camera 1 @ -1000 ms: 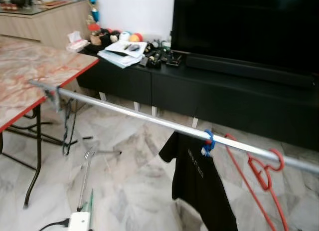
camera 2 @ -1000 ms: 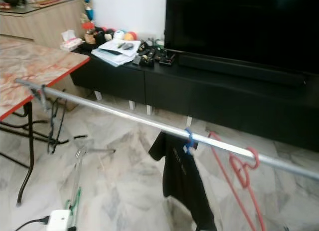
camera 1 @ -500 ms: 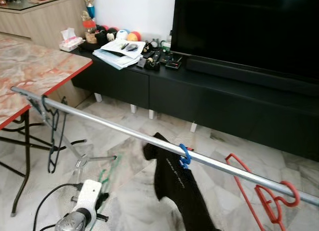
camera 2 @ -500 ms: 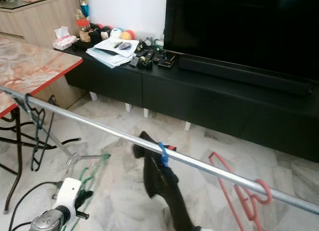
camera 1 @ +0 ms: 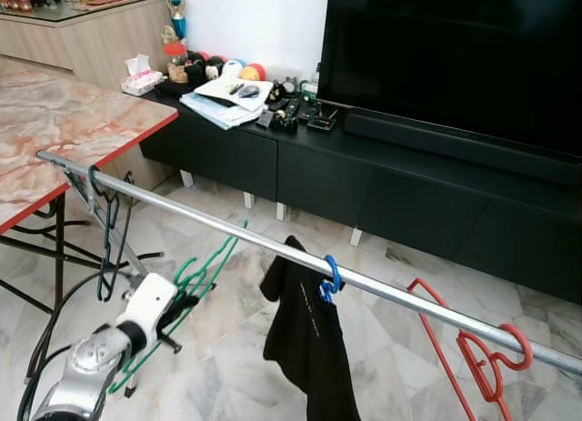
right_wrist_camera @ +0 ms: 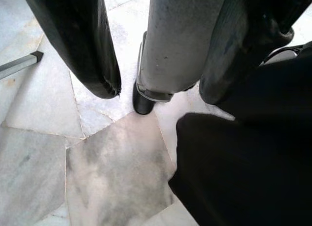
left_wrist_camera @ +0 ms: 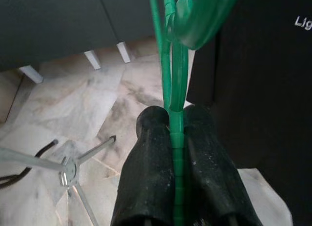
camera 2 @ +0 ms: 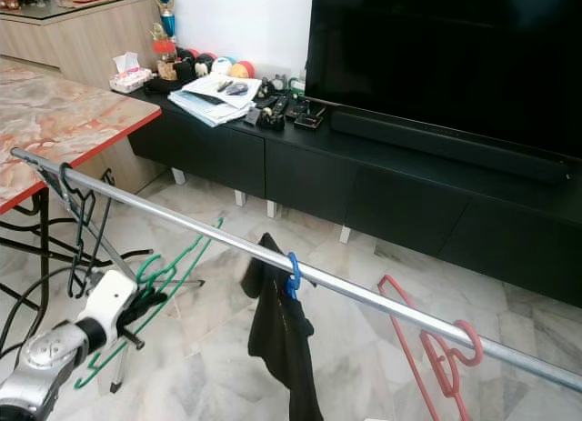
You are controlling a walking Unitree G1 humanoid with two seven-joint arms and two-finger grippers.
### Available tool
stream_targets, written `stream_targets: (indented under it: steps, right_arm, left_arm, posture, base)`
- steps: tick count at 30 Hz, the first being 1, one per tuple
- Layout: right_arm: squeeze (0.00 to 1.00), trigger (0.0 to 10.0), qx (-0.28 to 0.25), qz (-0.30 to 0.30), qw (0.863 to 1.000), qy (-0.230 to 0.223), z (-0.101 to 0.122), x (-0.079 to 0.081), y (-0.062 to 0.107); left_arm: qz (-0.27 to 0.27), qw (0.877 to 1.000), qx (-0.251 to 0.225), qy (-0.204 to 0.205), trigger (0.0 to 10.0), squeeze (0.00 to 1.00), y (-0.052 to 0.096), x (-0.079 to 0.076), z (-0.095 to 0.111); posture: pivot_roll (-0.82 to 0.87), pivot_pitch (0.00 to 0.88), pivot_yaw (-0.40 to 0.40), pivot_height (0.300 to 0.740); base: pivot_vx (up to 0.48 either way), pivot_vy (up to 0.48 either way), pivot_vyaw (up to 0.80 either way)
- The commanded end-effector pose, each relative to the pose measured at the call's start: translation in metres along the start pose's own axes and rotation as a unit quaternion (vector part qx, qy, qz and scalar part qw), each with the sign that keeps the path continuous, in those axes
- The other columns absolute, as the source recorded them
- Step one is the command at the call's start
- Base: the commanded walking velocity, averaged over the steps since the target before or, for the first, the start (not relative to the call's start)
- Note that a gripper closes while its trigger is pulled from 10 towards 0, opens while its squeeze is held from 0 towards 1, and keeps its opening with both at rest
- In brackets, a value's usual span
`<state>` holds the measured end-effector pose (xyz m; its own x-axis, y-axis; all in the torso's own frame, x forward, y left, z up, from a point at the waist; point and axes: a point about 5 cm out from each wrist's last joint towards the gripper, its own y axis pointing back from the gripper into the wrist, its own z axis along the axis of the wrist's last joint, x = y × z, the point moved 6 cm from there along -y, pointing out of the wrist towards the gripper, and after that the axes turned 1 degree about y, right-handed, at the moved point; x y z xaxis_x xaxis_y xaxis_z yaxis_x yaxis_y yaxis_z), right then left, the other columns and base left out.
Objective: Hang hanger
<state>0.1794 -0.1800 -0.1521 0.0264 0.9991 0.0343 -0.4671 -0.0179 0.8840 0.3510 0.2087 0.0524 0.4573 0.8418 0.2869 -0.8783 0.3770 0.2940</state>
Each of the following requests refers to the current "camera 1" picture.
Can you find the black flat television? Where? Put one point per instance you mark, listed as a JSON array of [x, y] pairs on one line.
[[455, 57]]

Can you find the orange round ball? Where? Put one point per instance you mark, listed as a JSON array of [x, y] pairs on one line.
[[254, 73]]

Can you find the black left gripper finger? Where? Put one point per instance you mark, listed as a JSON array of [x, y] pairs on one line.
[[193, 299], [188, 315]]

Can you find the white round ball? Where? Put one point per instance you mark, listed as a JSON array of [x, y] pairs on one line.
[[233, 69]]

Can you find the black soundbar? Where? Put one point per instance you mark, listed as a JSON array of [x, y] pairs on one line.
[[455, 148]]

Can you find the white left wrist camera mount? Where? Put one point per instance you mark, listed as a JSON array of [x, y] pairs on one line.
[[150, 298]]

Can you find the blue gold trophy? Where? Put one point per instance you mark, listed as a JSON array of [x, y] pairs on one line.
[[177, 25]]

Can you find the pink tissue box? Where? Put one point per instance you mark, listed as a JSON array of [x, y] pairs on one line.
[[144, 83]]

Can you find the metal clothes rack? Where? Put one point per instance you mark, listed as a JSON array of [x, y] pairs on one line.
[[227, 228]]

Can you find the red plastic hanger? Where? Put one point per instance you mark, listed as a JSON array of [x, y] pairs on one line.
[[477, 357]]

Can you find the red lid jar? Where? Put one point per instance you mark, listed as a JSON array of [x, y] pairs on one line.
[[177, 65]]

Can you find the small dark gadget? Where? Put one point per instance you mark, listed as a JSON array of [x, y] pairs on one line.
[[247, 91]]

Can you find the black printed t-shirt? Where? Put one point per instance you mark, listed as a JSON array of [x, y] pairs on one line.
[[314, 348]]

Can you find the green plastic hanger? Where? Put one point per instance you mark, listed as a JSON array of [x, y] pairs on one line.
[[218, 251]]

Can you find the marble top folding table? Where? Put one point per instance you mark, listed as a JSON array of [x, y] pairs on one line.
[[64, 121]]

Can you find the white paper stack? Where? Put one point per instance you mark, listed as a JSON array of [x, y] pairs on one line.
[[218, 110]]

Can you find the blue plastic hanger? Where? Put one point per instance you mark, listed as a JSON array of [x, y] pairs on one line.
[[335, 274]]

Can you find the light wooden cabinet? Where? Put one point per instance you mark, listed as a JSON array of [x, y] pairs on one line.
[[82, 44]]

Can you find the black electronics clutter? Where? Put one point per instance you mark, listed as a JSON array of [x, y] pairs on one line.
[[300, 107]]

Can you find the black tv console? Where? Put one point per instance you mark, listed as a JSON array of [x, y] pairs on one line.
[[382, 203]]

